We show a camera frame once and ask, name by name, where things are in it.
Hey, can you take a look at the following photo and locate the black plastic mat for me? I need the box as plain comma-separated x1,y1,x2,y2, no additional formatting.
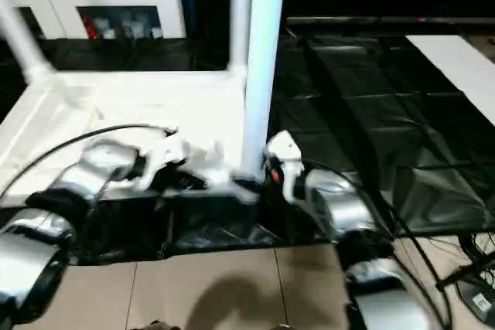
0,32,495,267

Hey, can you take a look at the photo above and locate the white flat board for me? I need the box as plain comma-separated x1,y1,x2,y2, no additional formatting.
404,35,495,126

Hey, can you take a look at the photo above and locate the white plastic table leg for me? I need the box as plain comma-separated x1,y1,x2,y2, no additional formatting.
0,0,57,83
242,0,288,182
227,0,252,72

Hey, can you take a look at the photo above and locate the white plastic table top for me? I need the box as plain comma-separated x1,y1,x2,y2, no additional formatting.
0,69,262,207

